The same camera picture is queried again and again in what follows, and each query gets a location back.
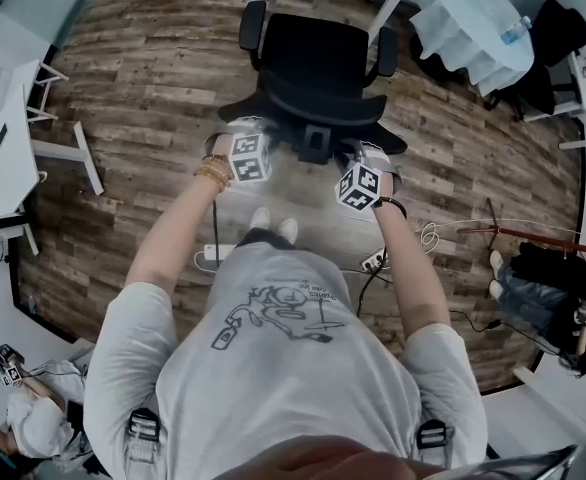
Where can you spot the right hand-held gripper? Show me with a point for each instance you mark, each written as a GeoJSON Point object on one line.
{"type": "Point", "coordinates": [360, 188]}

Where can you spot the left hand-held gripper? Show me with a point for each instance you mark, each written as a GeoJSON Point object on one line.
{"type": "Point", "coordinates": [250, 160]}

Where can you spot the black office chair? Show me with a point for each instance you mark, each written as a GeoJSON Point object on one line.
{"type": "Point", "coordinates": [313, 58]}

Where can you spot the person's left forearm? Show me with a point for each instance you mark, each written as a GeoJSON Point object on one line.
{"type": "Point", "coordinates": [173, 238]}

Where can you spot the person's right forearm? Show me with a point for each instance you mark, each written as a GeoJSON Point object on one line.
{"type": "Point", "coordinates": [413, 278]}

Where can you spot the black chair with dark jacket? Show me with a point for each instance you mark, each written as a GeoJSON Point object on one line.
{"type": "Point", "coordinates": [563, 33]}

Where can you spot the person's left hand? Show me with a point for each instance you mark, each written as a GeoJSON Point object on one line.
{"type": "Point", "coordinates": [219, 147]}

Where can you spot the black wrist band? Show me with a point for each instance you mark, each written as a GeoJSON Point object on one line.
{"type": "Point", "coordinates": [393, 199]}

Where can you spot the person's left white shoe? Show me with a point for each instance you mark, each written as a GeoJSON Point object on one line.
{"type": "Point", "coordinates": [260, 218]}

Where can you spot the person's white shoe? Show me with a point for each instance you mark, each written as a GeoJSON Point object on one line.
{"type": "Point", "coordinates": [288, 230]}
{"type": "Point", "coordinates": [260, 218]}

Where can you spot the white power strip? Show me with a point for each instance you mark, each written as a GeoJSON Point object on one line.
{"type": "Point", "coordinates": [374, 259]}
{"type": "Point", "coordinates": [219, 252]}

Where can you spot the person's dark trousers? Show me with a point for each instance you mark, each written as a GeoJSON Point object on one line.
{"type": "Point", "coordinates": [263, 238]}

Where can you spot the person's right white shoe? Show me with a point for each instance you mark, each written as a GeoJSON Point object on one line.
{"type": "Point", "coordinates": [288, 230]}

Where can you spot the white rectangular desk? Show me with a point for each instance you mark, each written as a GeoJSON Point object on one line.
{"type": "Point", "coordinates": [388, 13]}

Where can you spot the brown wooden coat stand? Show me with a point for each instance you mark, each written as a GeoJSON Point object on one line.
{"type": "Point", "coordinates": [533, 234]}

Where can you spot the round table with white cloth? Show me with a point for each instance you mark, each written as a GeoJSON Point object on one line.
{"type": "Point", "coordinates": [473, 28]}

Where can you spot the person in white printed shirt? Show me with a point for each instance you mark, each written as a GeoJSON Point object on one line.
{"type": "Point", "coordinates": [283, 378]}

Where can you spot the clear plastic water bottle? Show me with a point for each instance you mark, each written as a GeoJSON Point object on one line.
{"type": "Point", "coordinates": [515, 30]}

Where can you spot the white desk with monitor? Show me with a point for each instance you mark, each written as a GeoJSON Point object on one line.
{"type": "Point", "coordinates": [13, 158]}

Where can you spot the black harness buckle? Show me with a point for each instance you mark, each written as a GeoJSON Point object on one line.
{"type": "Point", "coordinates": [432, 435]}
{"type": "Point", "coordinates": [144, 425]}

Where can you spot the metal headset frame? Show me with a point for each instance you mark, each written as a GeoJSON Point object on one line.
{"type": "Point", "coordinates": [523, 463]}

